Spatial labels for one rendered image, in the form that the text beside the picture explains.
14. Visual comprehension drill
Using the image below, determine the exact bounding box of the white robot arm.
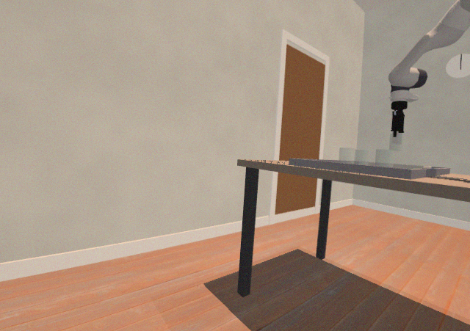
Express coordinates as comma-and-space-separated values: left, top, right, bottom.
388, 0, 470, 102

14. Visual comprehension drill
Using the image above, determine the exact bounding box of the grey cylinder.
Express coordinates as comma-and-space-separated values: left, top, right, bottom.
389, 134, 404, 150
354, 150, 369, 165
339, 148, 355, 164
375, 149, 394, 167

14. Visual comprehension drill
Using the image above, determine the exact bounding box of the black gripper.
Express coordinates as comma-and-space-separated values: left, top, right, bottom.
391, 101, 408, 144

